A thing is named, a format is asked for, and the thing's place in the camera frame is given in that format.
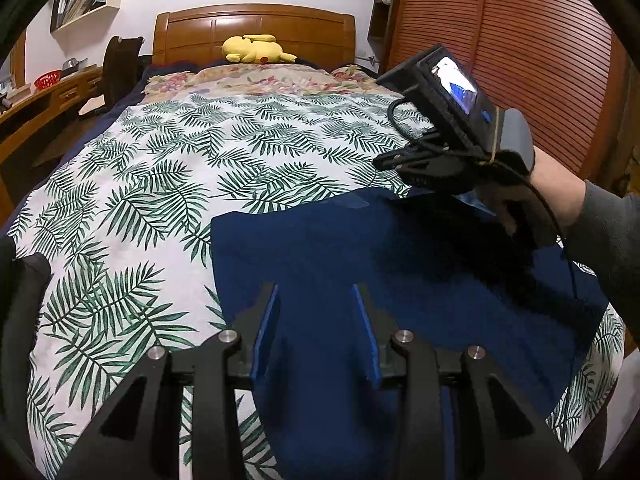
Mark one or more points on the red basket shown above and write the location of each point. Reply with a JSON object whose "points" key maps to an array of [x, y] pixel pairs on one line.
{"points": [[47, 80]]}

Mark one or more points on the white wall shelf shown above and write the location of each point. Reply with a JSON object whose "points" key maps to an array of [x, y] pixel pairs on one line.
{"points": [[85, 10]]}

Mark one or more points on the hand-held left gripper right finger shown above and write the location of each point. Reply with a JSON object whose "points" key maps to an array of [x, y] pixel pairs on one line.
{"points": [[367, 340]]}

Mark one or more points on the wooden louvered wardrobe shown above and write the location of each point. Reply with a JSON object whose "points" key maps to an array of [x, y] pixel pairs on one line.
{"points": [[525, 35]]}

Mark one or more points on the wooden bed headboard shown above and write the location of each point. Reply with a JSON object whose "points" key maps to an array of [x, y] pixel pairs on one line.
{"points": [[200, 35]]}

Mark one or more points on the person's right forearm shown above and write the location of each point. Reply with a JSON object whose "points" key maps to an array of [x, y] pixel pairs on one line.
{"points": [[610, 240]]}

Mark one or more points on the metal bowl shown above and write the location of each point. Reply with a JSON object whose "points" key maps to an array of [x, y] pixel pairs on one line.
{"points": [[74, 64]]}

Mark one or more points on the person's right hand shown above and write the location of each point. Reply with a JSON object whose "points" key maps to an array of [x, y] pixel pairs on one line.
{"points": [[555, 185]]}

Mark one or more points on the wooden desk cabinet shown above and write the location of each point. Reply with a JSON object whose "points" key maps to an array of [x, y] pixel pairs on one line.
{"points": [[30, 120]]}

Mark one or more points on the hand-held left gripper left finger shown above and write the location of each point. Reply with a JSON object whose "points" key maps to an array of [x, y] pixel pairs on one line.
{"points": [[265, 330]]}

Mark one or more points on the floral pillow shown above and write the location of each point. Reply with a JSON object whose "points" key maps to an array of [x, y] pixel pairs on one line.
{"points": [[250, 80]]}

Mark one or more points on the dark cloth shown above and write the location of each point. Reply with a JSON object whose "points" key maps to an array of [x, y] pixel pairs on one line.
{"points": [[20, 310]]}

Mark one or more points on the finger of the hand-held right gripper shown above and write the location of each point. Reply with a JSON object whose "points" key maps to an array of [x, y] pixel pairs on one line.
{"points": [[415, 162]]}

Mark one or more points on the wooden bed with leaf sheet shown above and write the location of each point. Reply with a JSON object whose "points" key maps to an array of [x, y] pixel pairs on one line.
{"points": [[150, 185]]}

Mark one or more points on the navy blue suit jacket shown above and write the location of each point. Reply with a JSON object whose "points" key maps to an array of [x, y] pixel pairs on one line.
{"points": [[325, 250]]}

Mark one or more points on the dark chair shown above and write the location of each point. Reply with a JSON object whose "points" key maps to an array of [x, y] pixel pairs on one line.
{"points": [[117, 70]]}

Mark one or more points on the yellow plush toy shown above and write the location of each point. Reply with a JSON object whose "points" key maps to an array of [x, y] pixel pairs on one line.
{"points": [[250, 50]]}

